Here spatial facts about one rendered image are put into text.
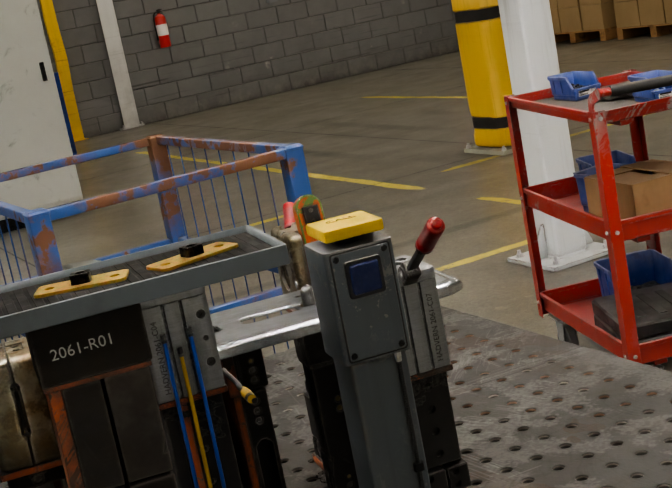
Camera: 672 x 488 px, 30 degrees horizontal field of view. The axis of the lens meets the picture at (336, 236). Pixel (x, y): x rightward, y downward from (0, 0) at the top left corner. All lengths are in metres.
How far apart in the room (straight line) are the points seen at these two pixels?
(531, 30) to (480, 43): 3.16
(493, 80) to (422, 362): 7.12
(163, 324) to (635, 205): 2.37
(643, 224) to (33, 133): 6.60
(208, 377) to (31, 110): 8.22
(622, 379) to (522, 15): 3.45
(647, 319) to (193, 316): 2.51
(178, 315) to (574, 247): 4.30
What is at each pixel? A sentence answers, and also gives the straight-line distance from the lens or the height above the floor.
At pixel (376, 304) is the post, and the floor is 1.08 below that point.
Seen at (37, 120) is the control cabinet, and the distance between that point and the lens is 9.49.
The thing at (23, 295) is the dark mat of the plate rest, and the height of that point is 1.16.
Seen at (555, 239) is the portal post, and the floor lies 0.11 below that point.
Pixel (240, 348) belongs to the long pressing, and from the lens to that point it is 1.43.
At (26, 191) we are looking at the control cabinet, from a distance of 9.49.
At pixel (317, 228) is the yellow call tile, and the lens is 1.17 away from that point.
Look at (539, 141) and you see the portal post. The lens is 5.36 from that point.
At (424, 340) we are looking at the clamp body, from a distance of 1.38.
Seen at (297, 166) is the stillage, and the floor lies 0.89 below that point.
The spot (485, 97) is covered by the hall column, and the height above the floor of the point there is 0.39.
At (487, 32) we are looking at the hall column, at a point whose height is 0.82.
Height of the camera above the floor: 1.39
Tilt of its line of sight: 12 degrees down
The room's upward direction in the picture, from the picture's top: 11 degrees counter-clockwise
